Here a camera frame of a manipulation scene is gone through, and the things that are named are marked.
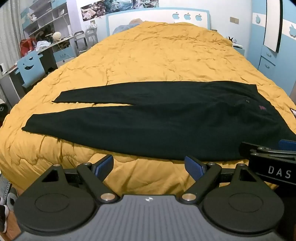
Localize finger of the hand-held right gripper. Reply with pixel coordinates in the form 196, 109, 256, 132
239, 141, 296, 160
279, 139, 296, 151

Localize blue and white wardrobe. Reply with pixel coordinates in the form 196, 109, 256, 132
251, 0, 296, 93

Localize grey shoe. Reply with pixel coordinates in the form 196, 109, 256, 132
7, 187, 19, 207

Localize black pants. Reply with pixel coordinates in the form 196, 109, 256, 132
21, 81, 296, 162

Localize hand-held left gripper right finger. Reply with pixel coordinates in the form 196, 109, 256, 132
181, 156, 259, 204

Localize grey desk with blue drawer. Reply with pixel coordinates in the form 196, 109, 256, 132
0, 36, 78, 107

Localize yellow quilt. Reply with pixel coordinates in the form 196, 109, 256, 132
0, 21, 296, 197

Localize red bag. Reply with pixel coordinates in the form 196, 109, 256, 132
20, 38, 37, 56

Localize wall poster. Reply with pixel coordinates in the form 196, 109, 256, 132
80, 0, 160, 22

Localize white and blue headboard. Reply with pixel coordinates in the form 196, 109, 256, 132
106, 7, 211, 37

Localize white and blue shelf unit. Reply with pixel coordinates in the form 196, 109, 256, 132
20, 0, 72, 44

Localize blue pillow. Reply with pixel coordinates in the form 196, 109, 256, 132
113, 19, 148, 35

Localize blue smiley face chair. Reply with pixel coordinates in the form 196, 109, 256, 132
15, 50, 45, 88

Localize pale curtain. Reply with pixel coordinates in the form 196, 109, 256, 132
0, 2, 25, 70

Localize black and white sneaker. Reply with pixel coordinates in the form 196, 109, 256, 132
0, 204, 10, 233

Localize white plastic bag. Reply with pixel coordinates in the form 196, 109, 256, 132
36, 41, 52, 51

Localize nightstand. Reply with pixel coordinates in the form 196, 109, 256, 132
225, 36, 245, 56

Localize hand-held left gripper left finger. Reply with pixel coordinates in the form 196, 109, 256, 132
41, 154, 121, 204

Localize wall mirror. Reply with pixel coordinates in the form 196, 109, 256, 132
263, 0, 283, 52

